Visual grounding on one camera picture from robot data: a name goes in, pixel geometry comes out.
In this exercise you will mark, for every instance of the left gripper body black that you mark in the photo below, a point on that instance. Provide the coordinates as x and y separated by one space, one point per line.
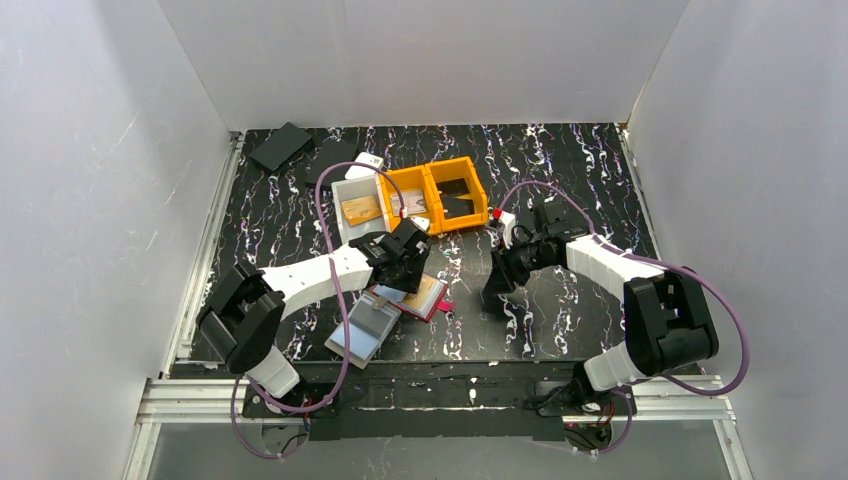
403 266

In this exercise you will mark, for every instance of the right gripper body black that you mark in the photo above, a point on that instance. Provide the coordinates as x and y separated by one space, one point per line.
502 266

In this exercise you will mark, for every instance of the gold credit card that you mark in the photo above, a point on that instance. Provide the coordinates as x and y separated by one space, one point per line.
360 210

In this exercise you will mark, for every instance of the grey card holder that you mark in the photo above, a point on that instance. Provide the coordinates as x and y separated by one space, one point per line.
371 320

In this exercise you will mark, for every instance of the grey credit card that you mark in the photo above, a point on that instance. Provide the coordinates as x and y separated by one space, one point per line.
455 207

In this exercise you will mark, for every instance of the red leather card holder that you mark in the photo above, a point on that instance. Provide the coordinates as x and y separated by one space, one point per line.
394 296

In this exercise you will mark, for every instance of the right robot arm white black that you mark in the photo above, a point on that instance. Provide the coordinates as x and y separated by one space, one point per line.
667 321

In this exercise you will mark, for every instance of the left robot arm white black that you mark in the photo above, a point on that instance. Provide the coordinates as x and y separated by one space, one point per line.
242 314

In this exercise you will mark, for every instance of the id card in bin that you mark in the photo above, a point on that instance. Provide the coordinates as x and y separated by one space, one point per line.
414 201

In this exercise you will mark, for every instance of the black card in bin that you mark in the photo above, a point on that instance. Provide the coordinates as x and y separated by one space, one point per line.
453 188

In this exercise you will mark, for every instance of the white plastic bin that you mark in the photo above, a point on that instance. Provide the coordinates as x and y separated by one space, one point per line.
350 189

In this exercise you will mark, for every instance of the orange bin middle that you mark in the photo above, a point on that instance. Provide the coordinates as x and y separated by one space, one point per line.
416 177

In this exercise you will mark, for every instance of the orange bin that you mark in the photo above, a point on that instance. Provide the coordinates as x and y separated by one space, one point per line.
416 177
462 167

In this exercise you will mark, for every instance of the white small box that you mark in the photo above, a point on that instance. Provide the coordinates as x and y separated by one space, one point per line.
363 166

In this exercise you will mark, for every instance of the orange bin right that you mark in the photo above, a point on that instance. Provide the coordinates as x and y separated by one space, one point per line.
462 167

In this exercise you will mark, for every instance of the black flat box right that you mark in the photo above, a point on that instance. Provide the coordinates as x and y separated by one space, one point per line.
332 152

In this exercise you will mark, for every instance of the black flat box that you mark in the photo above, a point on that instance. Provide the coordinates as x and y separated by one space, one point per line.
283 144
332 152

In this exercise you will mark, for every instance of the black flat box left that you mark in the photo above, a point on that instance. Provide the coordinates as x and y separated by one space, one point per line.
283 144

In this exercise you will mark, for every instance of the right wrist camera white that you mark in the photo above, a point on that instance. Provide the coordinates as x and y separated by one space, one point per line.
502 223

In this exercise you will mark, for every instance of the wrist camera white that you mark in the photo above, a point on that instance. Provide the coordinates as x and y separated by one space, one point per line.
421 222
502 223

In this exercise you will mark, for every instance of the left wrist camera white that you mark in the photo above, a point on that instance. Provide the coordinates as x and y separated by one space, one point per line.
421 222

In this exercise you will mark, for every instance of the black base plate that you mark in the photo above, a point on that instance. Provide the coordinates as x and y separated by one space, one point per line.
459 399

